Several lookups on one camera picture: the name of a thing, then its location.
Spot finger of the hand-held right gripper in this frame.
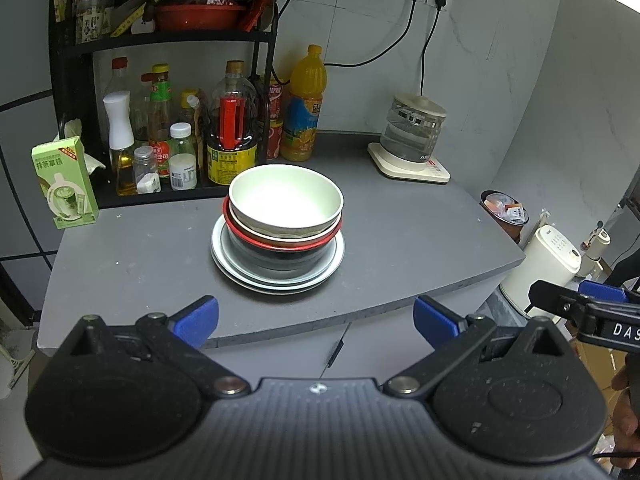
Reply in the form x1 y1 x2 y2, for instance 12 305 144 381
579 280 640 307
529 280 601 322

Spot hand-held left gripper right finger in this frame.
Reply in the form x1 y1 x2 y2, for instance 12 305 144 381
385 295 576 397

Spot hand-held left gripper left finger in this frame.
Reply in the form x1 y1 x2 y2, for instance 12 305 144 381
60 295 252 397

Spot white plate with blue print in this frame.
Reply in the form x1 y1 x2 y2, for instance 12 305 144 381
210 230 346 295
212 215 346 288

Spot red rimmed black bowl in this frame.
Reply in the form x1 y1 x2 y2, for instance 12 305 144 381
222 197 345 273

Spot pale green bowl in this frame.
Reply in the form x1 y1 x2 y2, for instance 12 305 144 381
228 164 345 236

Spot person's right hand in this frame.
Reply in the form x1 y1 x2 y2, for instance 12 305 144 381
611 365 640 456

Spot white electric appliance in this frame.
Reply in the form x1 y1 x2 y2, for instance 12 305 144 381
499 225 583 318

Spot cardboard box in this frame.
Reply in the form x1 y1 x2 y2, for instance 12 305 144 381
575 341 628 411

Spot dark trash bin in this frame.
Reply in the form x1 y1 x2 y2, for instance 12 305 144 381
480 190 530 242

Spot white lidded jar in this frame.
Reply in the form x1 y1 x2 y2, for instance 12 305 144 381
168 122 198 191

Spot small clear spice jar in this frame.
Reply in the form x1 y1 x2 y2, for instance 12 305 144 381
133 146 162 194

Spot cream kettle base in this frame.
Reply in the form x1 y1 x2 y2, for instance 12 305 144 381
367 141 452 184

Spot crumpled white tissue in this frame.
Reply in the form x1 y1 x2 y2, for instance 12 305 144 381
59 119 108 177

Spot green carton box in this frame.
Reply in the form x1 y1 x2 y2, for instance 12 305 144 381
31 136 100 230

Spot red can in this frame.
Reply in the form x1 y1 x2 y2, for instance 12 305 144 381
267 78 291 121
266 119 285 161

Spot glass electric kettle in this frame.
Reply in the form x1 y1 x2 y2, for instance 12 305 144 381
380 92 447 163

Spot sauce bottle with yellow cap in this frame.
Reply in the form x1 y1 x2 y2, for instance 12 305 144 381
141 63 173 178

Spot oil bottle with white top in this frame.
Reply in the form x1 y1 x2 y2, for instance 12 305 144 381
102 91 138 197

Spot orange juice bottle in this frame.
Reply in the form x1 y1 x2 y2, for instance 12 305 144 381
279 44 328 162

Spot clear bottle with red cap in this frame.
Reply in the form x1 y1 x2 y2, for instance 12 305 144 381
105 57 133 96

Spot black shelf rack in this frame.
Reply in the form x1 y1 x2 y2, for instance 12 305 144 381
49 0 286 210

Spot red plastic basin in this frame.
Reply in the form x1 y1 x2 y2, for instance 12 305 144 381
152 2 248 31

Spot packets on shelf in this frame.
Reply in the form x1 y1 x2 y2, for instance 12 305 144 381
52 0 151 45

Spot black power cable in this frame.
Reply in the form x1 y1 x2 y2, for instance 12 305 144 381
419 0 448 97
324 0 427 68

